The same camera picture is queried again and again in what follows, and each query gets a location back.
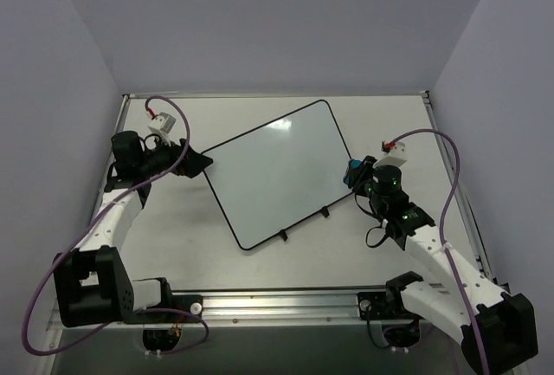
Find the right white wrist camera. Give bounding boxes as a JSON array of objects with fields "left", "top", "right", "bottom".
[{"left": 373, "top": 141, "right": 408, "bottom": 168}]

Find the right whiteboard foot clip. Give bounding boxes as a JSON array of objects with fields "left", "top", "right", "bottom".
[{"left": 320, "top": 207, "right": 330, "bottom": 218}]

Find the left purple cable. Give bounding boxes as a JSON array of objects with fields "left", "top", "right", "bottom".
[{"left": 21, "top": 96, "right": 211, "bottom": 357}]

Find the white whiteboard black frame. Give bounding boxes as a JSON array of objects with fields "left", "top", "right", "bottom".
[{"left": 203, "top": 100, "right": 351, "bottom": 251}]

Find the aluminium rail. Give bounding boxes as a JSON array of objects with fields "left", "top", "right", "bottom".
[
  {"left": 47, "top": 283, "right": 519, "bottom": 331},
  {"left": 87, "top": 94, "right": 131, "bottom": 225},
  {"left": 421, "top": 90, "right": 496, "bottom": 281}
]

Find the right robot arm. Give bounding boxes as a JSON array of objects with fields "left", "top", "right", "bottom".
[{"left": 344, "top": 157, "right": 538, "bottom": 374}]

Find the aluminium right side rail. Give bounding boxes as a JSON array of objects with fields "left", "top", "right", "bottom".
[{"left": 421, "top": 90, "right": 496, "bottom": 281}]

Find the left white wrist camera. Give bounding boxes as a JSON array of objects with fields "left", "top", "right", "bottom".
[{"left": 148, "top": 112, "right": 176, "bottom": 144}]

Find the aluminium left side rail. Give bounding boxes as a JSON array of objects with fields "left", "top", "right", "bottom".
[{"left": 87, "top": 94, "right": 131, "bottom": 225}]

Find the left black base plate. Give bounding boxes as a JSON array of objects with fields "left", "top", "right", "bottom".
[{"left": 124, "top": 294, "right": 203, "bottom": 325}]

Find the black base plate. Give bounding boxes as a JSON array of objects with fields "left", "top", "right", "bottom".
[
  {"left": 124, "top": 294, "right": 203, "bottom": 325},
  {"left": 357, "top": 290, "right": 409, "bottom": 320}
]

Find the aluminium front rail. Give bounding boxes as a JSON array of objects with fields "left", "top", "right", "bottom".
[{"left": 47, "top": 283, "right": 519, "bottom": 331}]

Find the blue bone-shaped eraser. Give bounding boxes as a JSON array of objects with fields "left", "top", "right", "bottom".
[{"left": 343, "top": 159, "right": 362, "bottom": 189}]

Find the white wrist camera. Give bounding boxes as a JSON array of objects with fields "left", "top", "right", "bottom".
[
  {"left": 373, "top": 141, "right": 408, "bottom": 168},
  {"left": 148, "top": 112, "right": 176, "bottom": 144}
]

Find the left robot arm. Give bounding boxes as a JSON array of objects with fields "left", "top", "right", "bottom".
[{"left": 54, "top": 131, "right": 214, "bottom": 327}]

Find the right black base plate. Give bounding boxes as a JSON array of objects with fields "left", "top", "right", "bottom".
[{"left": 357, "top": 290, "right": 409, "bottom": 320}]

